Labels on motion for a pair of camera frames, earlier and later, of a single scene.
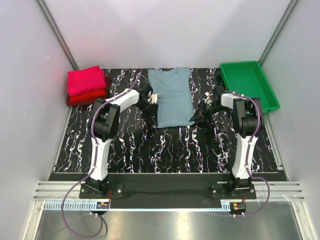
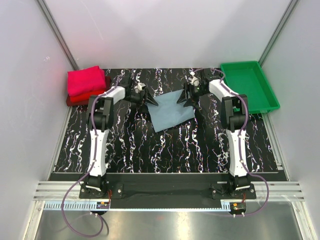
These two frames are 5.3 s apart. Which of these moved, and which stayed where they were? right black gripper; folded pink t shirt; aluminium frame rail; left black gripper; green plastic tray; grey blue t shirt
Moved: grey blue t shirt; left black gripper; right black gripper
Stayed: folded pink t shirt; aluminium frame rail; green plastic tray
